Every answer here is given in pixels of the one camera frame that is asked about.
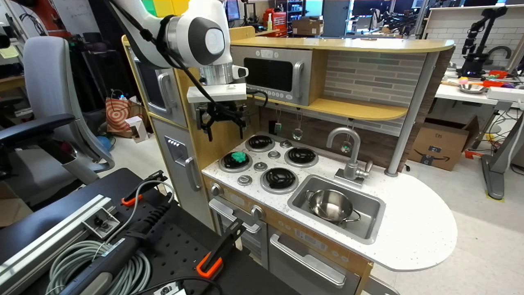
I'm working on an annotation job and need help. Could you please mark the grey dishwasher door handle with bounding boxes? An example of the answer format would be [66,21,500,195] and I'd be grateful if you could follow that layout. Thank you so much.
[268,232,348,288]

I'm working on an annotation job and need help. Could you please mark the black corrugated cable conduit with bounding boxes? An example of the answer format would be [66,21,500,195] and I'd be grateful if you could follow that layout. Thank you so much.
[58,204,184,295]

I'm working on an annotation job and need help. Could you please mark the green foam block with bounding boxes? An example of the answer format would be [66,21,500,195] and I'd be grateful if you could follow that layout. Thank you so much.
[137,0,158,18]

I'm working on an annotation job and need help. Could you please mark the brown cardboard box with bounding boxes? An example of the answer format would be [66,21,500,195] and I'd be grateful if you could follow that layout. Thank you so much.
[405,116,479,172]

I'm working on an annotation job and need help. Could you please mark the small steel pot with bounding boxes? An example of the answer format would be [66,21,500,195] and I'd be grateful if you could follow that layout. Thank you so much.
[302,186,361,226]

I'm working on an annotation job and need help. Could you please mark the grey toy sink basin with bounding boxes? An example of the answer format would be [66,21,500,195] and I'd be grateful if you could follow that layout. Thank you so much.
[286,172,386,245]

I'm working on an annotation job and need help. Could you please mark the grey coiled cable bundle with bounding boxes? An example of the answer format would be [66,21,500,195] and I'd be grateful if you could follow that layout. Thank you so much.
[43,239,153,295]

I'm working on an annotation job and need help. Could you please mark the aluminium extrusion rail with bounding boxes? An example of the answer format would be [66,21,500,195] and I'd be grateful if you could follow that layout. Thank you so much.
[0,193,112,285]

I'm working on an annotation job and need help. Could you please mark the black coil stove burner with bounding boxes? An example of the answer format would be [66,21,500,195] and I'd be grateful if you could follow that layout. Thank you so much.
[243,132,276,154]
[217,149,253,173]
[283,145,320,168]
[258,165,299,195]

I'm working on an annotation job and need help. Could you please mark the silver toy faucet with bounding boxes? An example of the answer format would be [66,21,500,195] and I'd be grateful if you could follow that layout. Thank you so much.
[323,126,373,185]

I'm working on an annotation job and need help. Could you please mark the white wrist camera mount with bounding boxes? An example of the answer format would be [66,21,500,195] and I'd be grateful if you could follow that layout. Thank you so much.
[184,80,248,104]

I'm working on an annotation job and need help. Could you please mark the white desk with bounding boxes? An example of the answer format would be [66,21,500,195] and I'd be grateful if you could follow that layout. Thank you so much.
[432,80,524,201]

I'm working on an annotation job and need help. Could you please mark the metal mounting bracket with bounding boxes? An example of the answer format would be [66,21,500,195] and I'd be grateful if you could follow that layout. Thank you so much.
[83,206,120,239]

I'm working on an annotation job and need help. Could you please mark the silver toy microwave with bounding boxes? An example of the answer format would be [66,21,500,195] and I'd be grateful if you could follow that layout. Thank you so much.
[229,45,314,106]

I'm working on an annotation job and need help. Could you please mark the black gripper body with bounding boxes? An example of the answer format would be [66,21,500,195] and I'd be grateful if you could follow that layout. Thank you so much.
[197,101,245,122]

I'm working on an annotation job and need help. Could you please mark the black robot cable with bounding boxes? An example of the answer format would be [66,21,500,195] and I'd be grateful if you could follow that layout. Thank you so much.
[111,0,217,104]

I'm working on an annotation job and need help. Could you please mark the black clamp orange handle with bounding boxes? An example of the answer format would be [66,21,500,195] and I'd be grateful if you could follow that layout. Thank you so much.
[192,219,247,281]
[119,168,170,209]

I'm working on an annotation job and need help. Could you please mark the grey oven door handle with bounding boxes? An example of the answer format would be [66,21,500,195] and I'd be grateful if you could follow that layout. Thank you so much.
[207,195,263,226]

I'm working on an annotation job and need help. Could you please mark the grey office chair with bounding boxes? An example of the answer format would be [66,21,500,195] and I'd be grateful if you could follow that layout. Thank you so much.
[0,34,116,186]

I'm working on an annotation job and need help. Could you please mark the orange patterned bag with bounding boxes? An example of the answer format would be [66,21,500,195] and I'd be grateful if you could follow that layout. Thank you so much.
[102,95,143,139]

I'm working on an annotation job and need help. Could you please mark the green plastic grapes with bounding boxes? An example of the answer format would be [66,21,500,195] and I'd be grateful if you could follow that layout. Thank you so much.
[227,149,248,165]

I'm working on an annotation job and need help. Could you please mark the wooden toy play kitchen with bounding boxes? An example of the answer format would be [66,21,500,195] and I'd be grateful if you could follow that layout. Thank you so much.
[119,32,458,295]

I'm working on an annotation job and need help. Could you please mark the grey fridge door handle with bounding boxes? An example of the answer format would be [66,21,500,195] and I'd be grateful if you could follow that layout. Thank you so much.
[155,70,173,114]

